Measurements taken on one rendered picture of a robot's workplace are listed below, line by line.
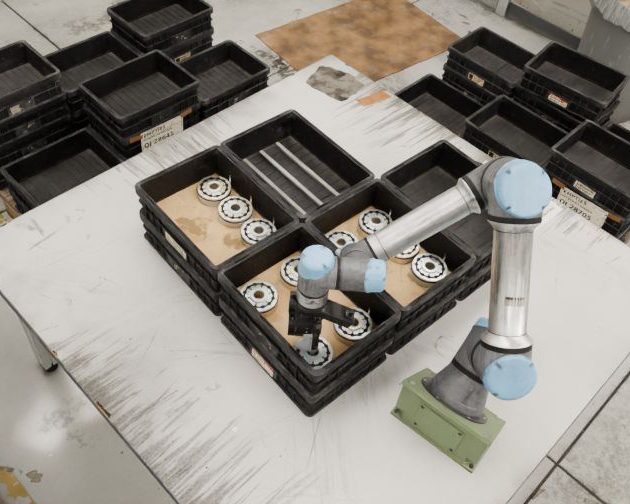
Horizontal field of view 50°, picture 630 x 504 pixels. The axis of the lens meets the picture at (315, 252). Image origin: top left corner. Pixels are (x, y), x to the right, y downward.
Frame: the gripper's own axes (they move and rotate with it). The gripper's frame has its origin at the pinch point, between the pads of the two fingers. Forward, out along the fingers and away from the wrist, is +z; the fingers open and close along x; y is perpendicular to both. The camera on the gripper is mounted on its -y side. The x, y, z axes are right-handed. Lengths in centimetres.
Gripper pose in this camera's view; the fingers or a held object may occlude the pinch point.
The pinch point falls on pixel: (314, 343)
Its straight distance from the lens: 174.5
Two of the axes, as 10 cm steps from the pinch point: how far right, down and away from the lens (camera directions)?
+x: -0.1, 7.7, -6.4
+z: -0.8, 6.4, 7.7
